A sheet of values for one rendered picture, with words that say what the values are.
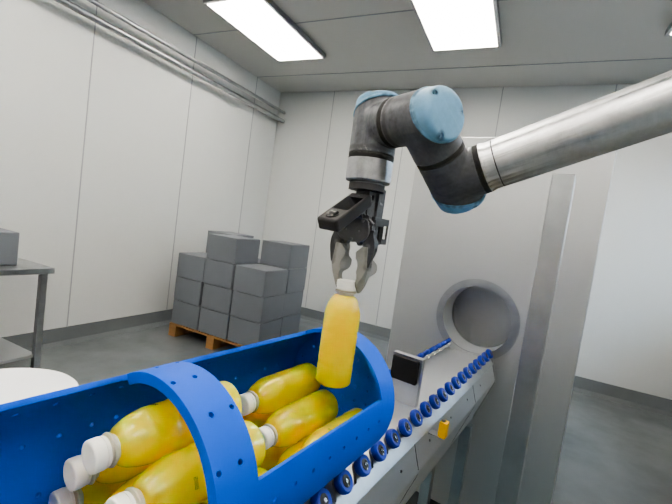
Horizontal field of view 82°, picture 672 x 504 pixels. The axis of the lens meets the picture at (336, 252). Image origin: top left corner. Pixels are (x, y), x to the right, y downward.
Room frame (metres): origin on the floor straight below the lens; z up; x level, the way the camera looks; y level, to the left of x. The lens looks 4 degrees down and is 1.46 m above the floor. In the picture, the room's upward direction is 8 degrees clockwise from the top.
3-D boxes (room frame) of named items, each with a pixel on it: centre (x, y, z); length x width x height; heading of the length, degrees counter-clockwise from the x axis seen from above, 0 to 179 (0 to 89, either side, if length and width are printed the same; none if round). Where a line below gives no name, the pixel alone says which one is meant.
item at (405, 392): (1.21, -0.28, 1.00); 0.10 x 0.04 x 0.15; 56
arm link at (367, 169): (0.78, -0.04, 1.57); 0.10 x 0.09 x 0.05; 57
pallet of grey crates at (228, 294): (4.32, 1.00, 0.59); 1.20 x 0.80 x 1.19; 65
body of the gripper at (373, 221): (0.78, -0.05, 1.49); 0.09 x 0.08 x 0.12; 147
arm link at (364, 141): (0.77, -0.04, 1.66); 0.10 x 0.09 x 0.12; 36
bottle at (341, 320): (0.75, -0.03, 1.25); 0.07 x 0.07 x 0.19
